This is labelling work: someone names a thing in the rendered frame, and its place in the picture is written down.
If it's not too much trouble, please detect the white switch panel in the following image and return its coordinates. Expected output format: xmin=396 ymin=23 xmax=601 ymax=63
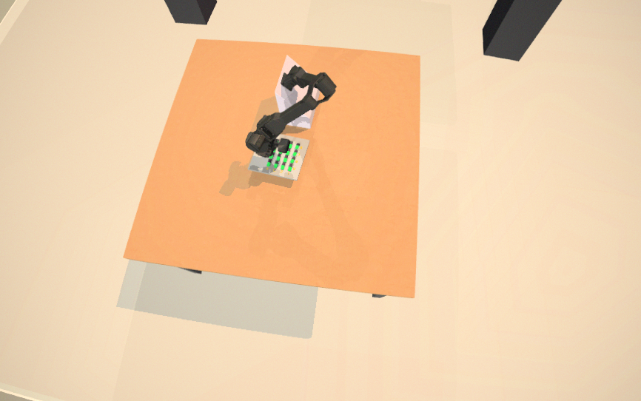
xmin=248 ymin=135 xmax=310 ymax=181

